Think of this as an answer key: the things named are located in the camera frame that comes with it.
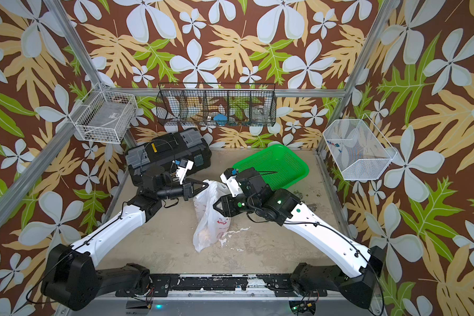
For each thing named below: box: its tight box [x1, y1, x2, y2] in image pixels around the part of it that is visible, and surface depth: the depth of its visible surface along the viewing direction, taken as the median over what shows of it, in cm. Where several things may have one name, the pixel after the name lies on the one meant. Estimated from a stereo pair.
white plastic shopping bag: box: [192, 179, 232, 253], surface depth 76 cm
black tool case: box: [125, 127, 212, 187], surface depth 97 cm
